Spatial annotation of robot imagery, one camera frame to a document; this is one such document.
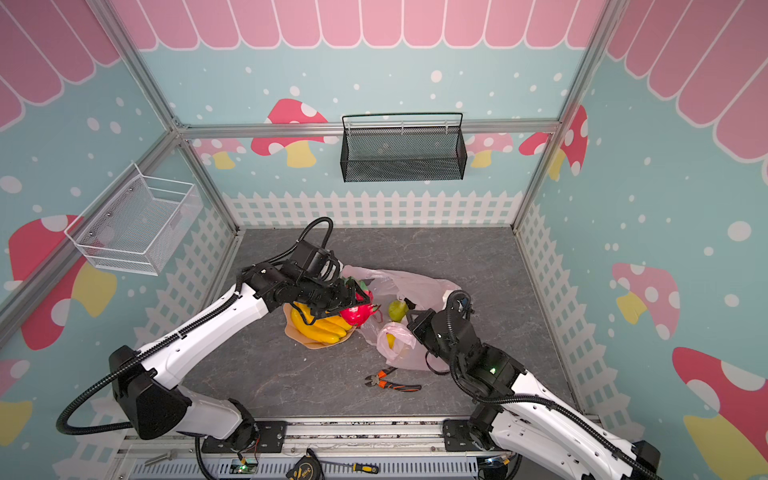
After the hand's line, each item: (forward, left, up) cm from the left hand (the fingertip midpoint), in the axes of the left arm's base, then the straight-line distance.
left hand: (355, 311), depth 74 cm
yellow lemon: (-4, -9, -8) cm, 13 cm away
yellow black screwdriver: (-30, -2, -20) cm, 36 cm away
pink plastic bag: (-6, -11, -5) cm, 13 cm away
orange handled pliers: (-11, -5, -20) cm, 23 cm away
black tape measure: (-31, +9, -18) cm, 37 cm away
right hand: (-2, -11, +3) cm, 12 cm away
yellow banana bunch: (+2, +10, -15) cm, 18 cm away
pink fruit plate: (-1, +15, -16) cm, 22 cm away
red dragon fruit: (-2, -2, +3) cm, 4 cm away
